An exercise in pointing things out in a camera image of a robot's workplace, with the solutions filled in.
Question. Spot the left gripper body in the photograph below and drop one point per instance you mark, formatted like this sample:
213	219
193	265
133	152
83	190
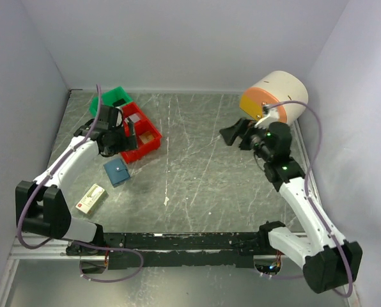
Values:
118	142

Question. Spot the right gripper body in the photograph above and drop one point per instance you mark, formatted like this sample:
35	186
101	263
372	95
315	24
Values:
254	138

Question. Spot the red plastic bin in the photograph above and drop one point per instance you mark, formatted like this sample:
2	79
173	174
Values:
143	149
131	111

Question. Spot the blue card holder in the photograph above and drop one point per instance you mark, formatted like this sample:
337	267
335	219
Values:
117	172

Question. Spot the green plastic bin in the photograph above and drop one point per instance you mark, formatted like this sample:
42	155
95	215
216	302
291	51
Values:
108	98

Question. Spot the round drawer cabinet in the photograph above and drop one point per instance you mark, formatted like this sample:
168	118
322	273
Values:
278	88

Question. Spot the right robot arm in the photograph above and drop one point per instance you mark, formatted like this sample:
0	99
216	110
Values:
327	259

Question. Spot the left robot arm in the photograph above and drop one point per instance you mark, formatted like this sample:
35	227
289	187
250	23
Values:
41	206

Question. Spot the gold card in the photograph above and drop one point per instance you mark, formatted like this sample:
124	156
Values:
146	137

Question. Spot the white striped card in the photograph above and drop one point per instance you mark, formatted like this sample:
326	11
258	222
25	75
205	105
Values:
134	118

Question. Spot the black card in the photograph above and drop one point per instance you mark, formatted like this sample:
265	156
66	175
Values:
119	102

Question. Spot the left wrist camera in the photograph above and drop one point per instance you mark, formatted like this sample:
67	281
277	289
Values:
109	118

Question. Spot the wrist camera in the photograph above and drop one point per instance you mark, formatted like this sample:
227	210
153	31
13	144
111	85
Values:
271	115
109	118

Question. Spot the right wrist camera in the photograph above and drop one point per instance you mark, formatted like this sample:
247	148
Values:
271	115

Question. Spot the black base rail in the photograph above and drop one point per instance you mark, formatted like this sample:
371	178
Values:
239	249

